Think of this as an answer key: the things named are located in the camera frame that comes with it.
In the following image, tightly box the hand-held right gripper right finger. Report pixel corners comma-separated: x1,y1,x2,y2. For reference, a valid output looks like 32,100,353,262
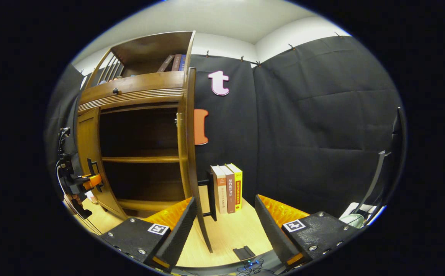
254,194,362,271

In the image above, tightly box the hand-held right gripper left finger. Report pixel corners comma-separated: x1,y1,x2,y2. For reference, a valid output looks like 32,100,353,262
98,196,198,272

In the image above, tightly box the wooden shoe cabinet door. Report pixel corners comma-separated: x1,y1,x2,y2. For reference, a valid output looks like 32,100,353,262
177,67,218,253
76,107,128,220

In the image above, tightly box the wooden double-door shoe cabinet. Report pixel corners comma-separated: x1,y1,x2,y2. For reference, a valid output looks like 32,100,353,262
76,31,196,221

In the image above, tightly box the small black pad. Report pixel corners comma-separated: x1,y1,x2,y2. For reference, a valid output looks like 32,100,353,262
233,245,256,261

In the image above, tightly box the beige book with orange band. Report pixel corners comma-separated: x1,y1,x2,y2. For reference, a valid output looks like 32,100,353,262
210,165,228,214

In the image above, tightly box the yellow book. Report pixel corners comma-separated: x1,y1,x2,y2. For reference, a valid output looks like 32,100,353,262
226,163,243,211

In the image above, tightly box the brown book with white print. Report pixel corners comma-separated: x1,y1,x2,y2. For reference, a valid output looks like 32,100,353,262
219,165,236,214

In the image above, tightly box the pale round object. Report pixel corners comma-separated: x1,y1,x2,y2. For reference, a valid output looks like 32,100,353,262
339,214,365,229

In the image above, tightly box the black backdrop cloth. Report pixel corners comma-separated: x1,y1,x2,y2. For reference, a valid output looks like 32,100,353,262
46,35,405,219

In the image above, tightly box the dark brown book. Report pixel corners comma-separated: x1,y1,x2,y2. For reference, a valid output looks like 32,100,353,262
157,54,175,72

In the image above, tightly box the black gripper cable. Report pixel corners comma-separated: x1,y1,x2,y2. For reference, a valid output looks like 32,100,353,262
55,126,104,235

